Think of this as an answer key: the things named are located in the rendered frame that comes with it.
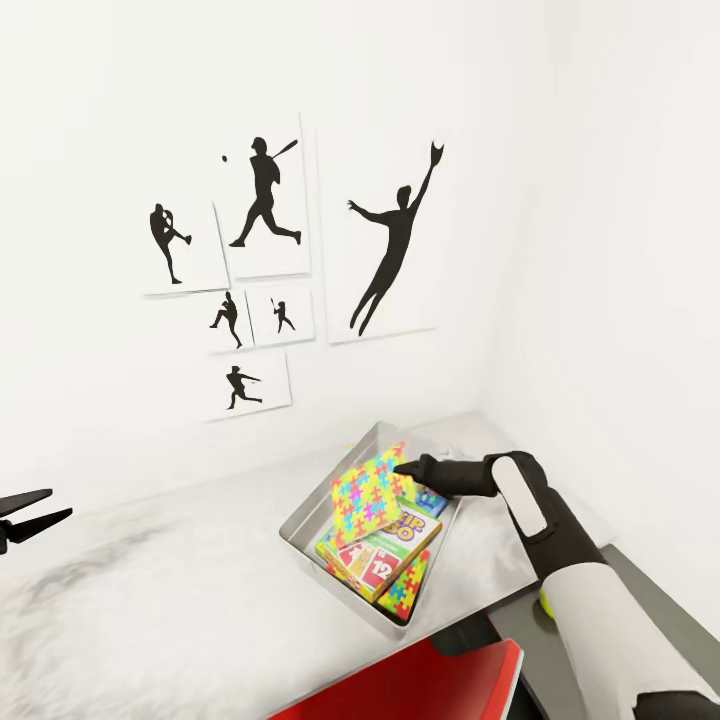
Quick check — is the board game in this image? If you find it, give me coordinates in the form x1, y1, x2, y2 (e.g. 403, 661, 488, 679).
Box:
314, 527, 334, 563
415, 481, 449, 517
324, 492, 443, 605

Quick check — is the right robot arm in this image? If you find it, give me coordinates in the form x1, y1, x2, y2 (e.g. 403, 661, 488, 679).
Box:
393, 440, 720, 720

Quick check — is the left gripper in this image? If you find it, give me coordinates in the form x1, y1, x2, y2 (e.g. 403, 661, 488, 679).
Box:
0, 488, 73, 555

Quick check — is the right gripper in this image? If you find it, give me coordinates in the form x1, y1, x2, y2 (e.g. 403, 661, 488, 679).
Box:
393, 454, 469, 501

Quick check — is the jigsaw puzzle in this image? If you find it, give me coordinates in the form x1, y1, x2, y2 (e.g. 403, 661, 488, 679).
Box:
325, 549, 430, 623
331, 445, 418, 544

